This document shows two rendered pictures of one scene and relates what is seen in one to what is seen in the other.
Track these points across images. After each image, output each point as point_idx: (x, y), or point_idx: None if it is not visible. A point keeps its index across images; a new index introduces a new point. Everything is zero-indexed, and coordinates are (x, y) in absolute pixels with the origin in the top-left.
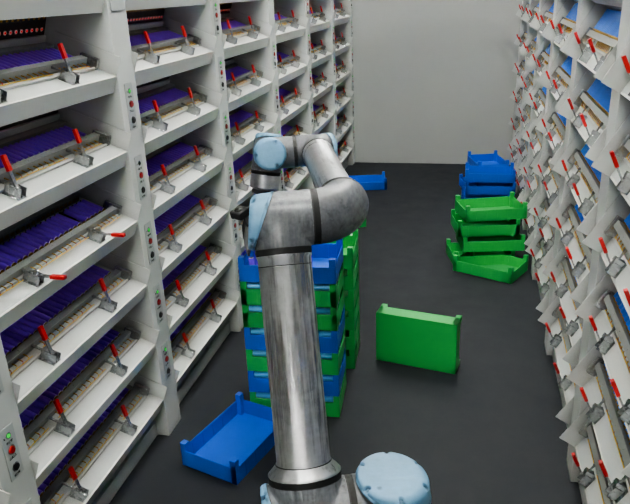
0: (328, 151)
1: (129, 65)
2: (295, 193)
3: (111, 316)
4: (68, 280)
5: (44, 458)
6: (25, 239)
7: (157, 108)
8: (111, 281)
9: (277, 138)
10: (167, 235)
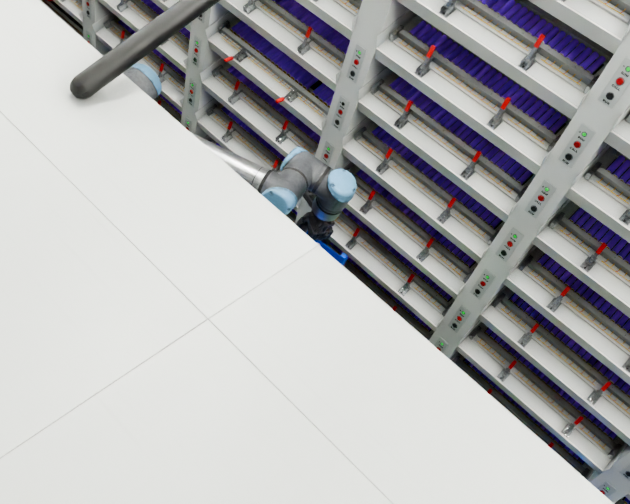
0: (222, 156)
1: (371, 38)
2: (126, 75)
3: (271, 139)
4: (256, 83)
5: (209, 126)
6: (280, 54)
7: (406, 108)
8: (309, 145)
9: (299, 159)
10: (383, 205)
